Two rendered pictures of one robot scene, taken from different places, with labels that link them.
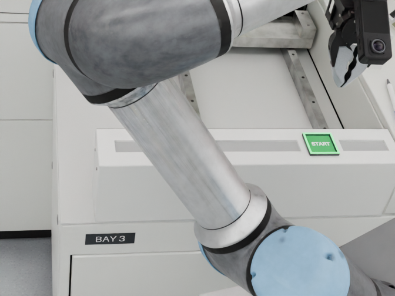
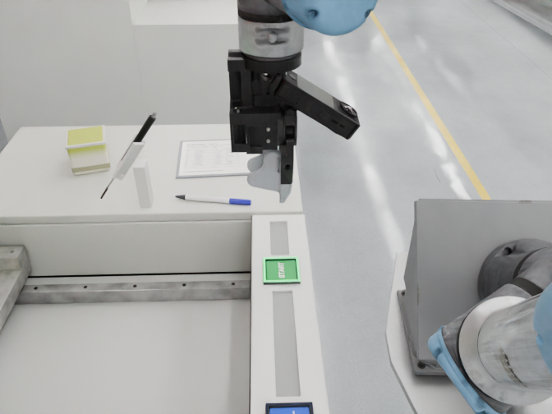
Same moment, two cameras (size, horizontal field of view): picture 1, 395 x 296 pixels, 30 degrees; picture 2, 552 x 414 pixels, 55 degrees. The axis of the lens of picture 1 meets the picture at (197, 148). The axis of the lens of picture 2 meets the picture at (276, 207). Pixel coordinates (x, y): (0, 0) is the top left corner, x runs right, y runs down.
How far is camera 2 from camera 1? 1.00 m
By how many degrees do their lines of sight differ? 57
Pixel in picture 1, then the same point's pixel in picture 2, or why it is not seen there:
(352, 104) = (168, 246)
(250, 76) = (48, 347)
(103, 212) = not seen: outside the picture
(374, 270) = (462, 264)
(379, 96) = (200, 209)
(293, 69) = (62, 295)
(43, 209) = not seen: outside the picture
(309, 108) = (140, 293)
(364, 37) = (340, 112)
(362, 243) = (427, 266)
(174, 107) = not seen: outside the picture
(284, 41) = (15, 289)
